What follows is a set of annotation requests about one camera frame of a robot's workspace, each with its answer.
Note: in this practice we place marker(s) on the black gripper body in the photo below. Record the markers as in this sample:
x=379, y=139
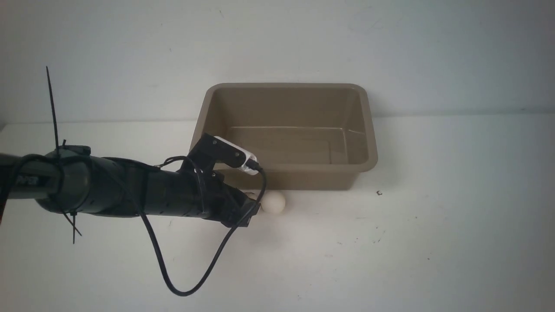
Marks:
x=226, y=204

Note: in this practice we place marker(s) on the white ping-pong ball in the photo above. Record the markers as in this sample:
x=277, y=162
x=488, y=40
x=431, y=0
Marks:
x=273, y=202

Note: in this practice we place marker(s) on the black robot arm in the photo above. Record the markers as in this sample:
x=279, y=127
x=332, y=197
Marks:
x=71, y=181

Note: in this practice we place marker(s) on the tan plastic bin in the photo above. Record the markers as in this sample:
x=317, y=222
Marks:
x=306, y=136

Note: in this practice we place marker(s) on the black and white wrist camera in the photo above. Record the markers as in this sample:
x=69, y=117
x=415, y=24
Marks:
x=210, y=150

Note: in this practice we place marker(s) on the black cable tie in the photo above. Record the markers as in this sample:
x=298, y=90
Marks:
x=71, y=218

